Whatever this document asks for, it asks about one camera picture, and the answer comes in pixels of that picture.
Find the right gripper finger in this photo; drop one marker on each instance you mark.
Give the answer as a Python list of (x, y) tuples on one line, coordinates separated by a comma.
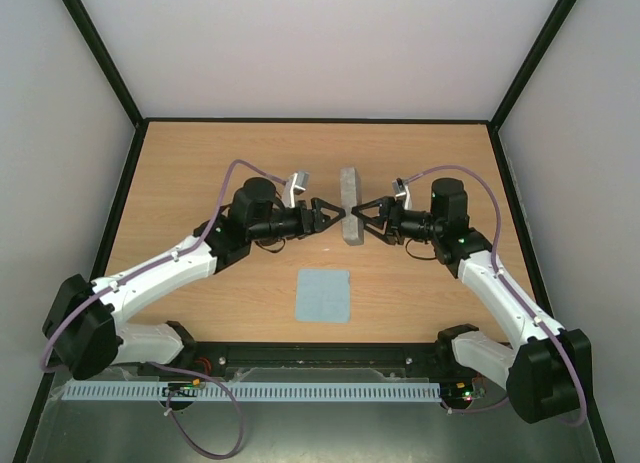
[(376, 226), (383, 206)]

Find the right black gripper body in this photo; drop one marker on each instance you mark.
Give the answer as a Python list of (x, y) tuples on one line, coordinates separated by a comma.
[(391, 219)]

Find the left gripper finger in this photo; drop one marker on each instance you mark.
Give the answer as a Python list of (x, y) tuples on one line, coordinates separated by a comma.
[(325, 211), (322, 223)]

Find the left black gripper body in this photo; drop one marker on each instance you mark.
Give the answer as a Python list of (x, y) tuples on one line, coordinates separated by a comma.
[(286, 228)]

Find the grey glasses case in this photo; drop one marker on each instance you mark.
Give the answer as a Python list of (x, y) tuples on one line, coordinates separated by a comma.
[(351, 196)]

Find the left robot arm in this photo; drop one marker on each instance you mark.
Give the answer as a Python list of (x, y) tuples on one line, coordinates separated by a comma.
[(89, 325)]

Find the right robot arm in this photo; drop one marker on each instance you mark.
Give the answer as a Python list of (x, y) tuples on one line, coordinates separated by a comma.
[(544, 369)]

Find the blue cleaning cloth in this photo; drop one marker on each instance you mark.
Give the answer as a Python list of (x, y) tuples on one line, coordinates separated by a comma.
[(323, 296)]

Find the grey metal panel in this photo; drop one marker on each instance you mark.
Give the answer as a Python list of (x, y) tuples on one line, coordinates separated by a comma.
[(172, 431)]

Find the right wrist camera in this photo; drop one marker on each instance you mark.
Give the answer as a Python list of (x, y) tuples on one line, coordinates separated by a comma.
[(402, 193)]

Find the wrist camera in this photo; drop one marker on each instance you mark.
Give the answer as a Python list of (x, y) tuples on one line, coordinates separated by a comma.
[(295, 185), (402, 193)]

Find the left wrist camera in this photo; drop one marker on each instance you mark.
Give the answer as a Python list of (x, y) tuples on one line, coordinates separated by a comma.
[(295, 185)]

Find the blue slotted cable duct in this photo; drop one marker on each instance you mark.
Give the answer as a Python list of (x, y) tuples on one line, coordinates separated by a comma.
[(253, 392)]

